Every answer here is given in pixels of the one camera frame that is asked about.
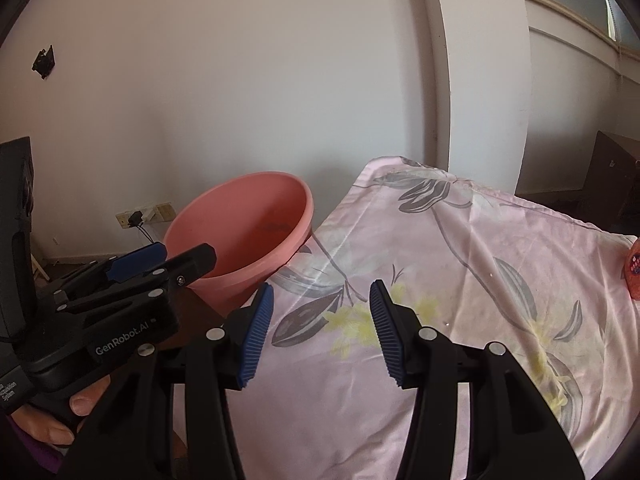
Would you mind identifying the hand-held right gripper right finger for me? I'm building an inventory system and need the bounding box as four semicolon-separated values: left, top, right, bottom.
369;280;586;480

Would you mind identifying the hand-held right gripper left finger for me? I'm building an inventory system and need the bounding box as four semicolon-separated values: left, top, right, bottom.
59;282;275;480

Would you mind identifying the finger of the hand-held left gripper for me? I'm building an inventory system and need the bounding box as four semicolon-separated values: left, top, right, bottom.
55;242;217;318
37;241;168;297

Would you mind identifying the pink plastic basin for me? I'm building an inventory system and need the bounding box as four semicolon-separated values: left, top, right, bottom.
162;171;315;313

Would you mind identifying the person's left hand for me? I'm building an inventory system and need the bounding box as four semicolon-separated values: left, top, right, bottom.
12;375;111;446

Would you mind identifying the floral pink cloth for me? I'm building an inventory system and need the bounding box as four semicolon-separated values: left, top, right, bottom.
167;156;638;480

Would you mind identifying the red apple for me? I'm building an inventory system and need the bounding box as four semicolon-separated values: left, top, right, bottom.
621;236;640;301

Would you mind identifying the dark brown wooden cabinet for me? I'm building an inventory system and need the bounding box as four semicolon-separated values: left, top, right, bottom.
582;130;640;221

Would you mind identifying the black plug with cable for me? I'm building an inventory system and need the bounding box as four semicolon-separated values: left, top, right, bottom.
127;211;156;247

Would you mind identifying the black wall bracket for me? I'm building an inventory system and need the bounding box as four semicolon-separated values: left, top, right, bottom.
32;46;55;79

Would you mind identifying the window blind cord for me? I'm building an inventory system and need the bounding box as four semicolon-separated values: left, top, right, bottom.
599;0;620;43

